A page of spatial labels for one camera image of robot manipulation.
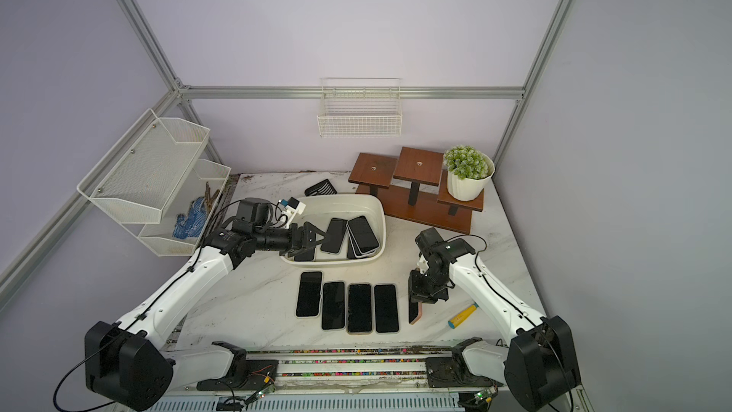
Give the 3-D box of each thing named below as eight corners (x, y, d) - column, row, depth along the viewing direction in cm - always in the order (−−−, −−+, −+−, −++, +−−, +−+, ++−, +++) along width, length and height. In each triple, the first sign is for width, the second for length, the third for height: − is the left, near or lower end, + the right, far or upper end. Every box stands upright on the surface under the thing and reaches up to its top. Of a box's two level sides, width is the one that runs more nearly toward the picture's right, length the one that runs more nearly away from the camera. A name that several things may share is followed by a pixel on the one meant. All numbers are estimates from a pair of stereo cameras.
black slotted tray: (305, 195, 115) (304, 191, 113) (308, 184, 120) (306, 179, 117) (336, 195, 115) (335, 191, 113) (337, 184, 120) (337, 179, 117)
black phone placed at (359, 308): (345, 334, 82) (344, 332, 81) (348, 285, 92) (347, 282, 90) (373, 334, 82) (373, 332, 80) (373, 285, 92) (373, 282, 90)
